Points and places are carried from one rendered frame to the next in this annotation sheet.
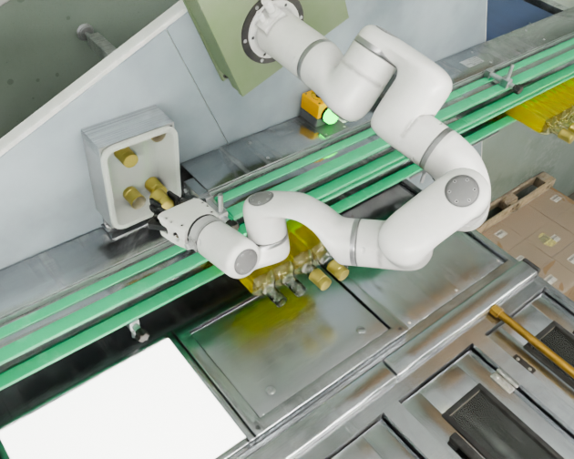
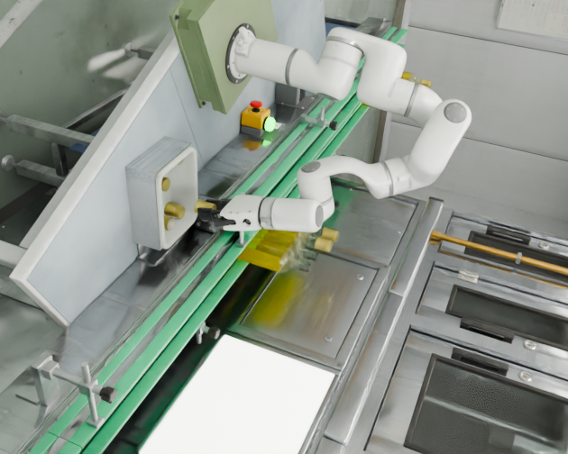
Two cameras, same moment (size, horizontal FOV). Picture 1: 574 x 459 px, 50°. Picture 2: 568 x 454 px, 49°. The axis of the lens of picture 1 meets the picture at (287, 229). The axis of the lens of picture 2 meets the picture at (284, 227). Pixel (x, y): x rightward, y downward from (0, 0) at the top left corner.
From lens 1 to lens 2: 0.70 m
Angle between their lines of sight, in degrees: 22
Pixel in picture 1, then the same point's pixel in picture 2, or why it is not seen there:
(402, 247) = (433, 160)
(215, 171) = (213, 186)
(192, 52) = (183, 86)
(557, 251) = not seen: hidden behind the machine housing
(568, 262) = not seen: hidden behind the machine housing
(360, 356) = (372, 293)
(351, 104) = (343, 85)
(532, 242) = not seen: hidden behind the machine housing
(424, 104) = (397, 69)
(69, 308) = (158, 323)
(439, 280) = (384, 231)
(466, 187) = (457, 109)
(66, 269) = (135, 296)
